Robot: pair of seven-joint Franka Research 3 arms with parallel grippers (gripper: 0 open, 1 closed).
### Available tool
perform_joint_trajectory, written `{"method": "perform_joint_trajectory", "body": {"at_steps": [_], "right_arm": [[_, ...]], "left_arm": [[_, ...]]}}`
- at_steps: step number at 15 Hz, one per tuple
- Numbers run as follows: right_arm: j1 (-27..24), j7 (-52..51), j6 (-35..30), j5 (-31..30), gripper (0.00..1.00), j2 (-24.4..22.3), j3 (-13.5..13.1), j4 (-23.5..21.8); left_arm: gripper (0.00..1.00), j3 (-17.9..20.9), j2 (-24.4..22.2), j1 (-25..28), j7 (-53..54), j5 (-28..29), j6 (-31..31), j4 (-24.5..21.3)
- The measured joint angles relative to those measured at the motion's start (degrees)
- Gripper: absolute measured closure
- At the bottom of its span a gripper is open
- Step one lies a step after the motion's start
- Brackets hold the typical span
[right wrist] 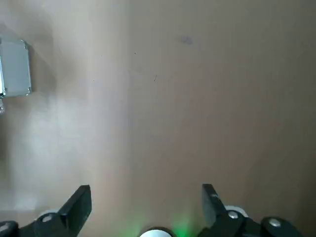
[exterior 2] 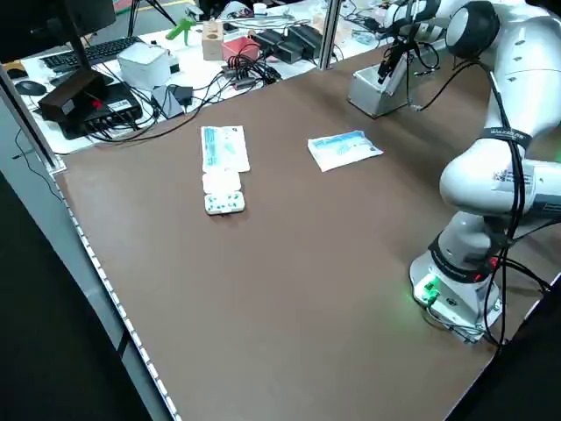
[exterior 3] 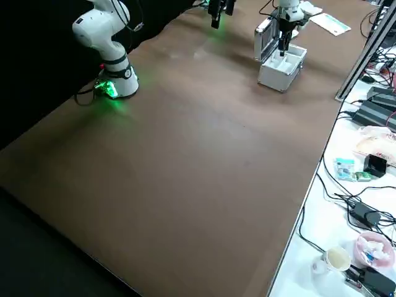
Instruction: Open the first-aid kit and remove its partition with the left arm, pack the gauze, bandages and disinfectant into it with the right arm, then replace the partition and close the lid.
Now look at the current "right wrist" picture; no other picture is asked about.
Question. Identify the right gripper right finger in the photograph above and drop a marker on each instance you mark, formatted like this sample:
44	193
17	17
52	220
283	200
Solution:
212	209

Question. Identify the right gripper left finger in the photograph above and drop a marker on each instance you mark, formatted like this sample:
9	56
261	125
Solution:
74	209

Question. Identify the aluminium first-aid case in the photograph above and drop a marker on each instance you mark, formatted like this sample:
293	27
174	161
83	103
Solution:
14	69

